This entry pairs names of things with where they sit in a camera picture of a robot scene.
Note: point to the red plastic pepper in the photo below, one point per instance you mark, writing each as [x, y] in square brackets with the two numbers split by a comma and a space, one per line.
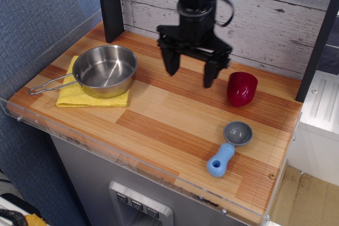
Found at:
[241, 88]

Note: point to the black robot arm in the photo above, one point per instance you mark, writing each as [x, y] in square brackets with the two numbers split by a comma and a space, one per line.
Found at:
[198, 6]

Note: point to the right black post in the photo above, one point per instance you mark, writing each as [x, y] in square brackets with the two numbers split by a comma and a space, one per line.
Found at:
[319, 46]

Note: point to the yellow and black object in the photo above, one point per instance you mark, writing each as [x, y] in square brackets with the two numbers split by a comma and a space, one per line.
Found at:
[17, 218]

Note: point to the white plastic sink unit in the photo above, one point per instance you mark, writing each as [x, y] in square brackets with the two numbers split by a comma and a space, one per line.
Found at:
[314, 146]

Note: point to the yellow folded cloth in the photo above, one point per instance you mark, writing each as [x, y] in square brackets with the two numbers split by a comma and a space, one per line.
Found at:
[73, 96]

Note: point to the grey toy fridge cabinet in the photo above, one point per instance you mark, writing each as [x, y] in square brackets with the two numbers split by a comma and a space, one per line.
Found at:
[113, 193]

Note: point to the black post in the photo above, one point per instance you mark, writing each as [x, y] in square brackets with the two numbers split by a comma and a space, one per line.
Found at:
[112, 19]
[319, 46]

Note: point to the blue and grey spoon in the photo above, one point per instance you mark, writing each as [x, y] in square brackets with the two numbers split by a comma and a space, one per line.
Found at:
[236, 134]

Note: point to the stainless steel pan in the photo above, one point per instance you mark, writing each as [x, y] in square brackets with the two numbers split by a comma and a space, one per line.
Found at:
[101, 72]

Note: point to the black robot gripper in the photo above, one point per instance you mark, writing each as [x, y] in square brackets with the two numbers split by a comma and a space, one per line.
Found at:
[194, 36]

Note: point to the left black post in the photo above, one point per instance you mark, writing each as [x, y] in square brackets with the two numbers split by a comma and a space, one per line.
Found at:
[112, 19]

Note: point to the clear acrylic guard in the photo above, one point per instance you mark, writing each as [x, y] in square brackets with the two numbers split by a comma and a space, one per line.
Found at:
[172, 126]

